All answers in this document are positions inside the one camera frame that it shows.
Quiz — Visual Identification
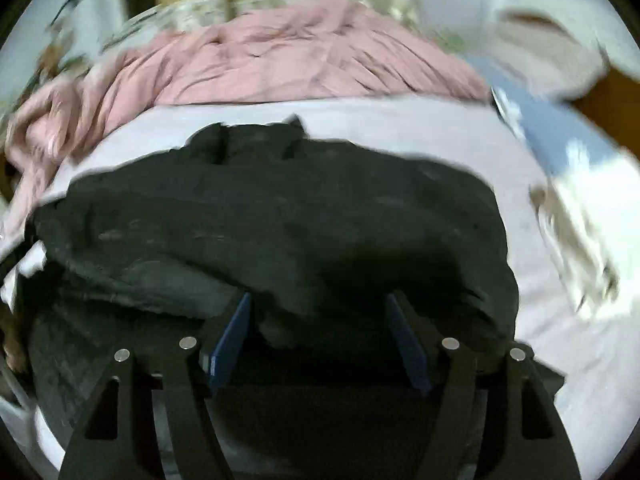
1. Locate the folded cream blanket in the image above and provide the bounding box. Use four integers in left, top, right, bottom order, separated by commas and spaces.
530, 148, 639, 322

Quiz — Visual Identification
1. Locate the wooden headboard with white cover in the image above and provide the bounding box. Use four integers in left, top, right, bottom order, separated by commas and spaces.
496, 0, 639, 155

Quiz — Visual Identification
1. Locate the cluttered wooden desk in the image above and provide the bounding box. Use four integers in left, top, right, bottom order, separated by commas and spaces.
13, 0, 89, 110

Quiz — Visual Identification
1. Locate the pink quilted blanket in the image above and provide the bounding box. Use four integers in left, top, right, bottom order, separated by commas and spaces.
1, 0, 489, 240

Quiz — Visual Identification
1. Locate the beige pillow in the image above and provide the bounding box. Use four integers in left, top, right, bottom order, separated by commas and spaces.
483, 11, 610, 101

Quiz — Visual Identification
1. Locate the pink bed sheet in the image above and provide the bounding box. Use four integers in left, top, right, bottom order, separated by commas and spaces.
2, 98, 639, 479

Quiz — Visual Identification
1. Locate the large black jacket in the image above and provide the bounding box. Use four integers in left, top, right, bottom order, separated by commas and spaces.
24, 119, 518, 479

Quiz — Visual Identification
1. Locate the blue floral pillow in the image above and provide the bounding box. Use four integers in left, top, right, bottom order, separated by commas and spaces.
465, 56, 620, 177

